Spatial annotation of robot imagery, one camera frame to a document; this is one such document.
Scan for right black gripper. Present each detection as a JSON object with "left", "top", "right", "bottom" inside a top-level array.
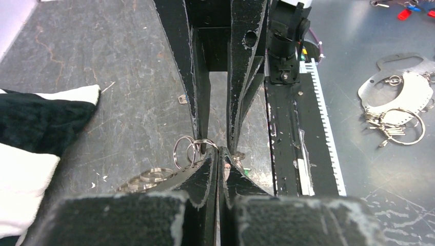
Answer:
[{"left": 154, "top": 0, "right": 270, "bottom": 154}]

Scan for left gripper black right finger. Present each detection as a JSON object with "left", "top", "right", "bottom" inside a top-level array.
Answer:
[{"left": 218, "top": 147, "right": 386, "bottom": 245}]

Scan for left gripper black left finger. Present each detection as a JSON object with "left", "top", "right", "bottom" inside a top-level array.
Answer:
[{"left": 24, "top": 148, "right": 218, "bottom": 245}]

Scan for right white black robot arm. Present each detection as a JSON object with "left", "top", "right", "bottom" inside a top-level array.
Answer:
[{"left": 154, "top": 1, "right": 311, "bottom": 153}]

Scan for loose keys with coloured heads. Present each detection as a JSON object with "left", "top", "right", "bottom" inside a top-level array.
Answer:
[{"left": 369, "top": 0, "right": 434, "bottom": 21}]

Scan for spare large metal keyring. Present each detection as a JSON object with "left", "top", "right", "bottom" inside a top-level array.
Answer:
[{"left": 379, "top": 108, "right": 426, "bottom": 148}]

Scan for black white checkered pillow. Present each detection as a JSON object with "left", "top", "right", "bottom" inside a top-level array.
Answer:
[{"left": 1, "top": 85, "right": 101, "bottom": 245}]

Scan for spare metal key holder plate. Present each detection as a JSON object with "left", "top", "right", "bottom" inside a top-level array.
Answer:
[{"left": 358, "top": 53, "right": 434, "bottom": 126}]

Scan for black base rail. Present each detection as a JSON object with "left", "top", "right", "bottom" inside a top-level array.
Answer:
[{"left": 265, "top": 73, "right": 340, "bottom": 197}]

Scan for white toothed cable duct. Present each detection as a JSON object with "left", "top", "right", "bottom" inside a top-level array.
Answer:
[{"left": 300, "top": 58, "right": 347, "bottom": 196}]

